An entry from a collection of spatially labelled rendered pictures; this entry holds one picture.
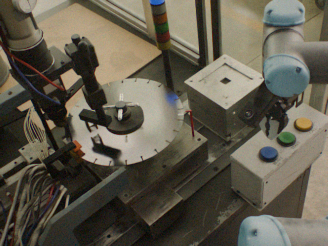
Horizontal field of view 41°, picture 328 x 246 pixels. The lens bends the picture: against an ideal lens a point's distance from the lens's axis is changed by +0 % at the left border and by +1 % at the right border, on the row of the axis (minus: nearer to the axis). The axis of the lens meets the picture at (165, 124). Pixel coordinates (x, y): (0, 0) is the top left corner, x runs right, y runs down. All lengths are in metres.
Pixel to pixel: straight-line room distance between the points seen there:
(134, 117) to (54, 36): 0.87
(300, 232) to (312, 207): 1.62
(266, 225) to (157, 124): 0.68
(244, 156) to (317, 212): 1.04
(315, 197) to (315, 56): 1.44
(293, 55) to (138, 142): 0.51
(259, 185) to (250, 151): 0.09
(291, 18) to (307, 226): 0.43
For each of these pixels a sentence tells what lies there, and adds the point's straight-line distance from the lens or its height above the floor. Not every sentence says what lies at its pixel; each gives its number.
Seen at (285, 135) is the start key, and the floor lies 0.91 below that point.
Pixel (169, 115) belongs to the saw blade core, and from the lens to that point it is 1.19.
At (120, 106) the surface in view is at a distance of 1.17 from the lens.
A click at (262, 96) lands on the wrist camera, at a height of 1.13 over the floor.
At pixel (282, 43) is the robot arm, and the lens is 0.82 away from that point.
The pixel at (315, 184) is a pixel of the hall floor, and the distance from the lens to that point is 2.23.
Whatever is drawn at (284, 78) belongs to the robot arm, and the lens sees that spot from 0.78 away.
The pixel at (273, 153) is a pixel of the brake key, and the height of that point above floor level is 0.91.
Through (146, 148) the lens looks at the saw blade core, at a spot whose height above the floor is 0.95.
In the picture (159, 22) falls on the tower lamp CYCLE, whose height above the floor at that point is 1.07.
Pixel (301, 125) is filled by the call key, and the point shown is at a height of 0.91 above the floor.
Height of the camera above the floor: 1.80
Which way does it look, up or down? 46 degrees down
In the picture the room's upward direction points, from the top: 10 degrees counter-clockwise
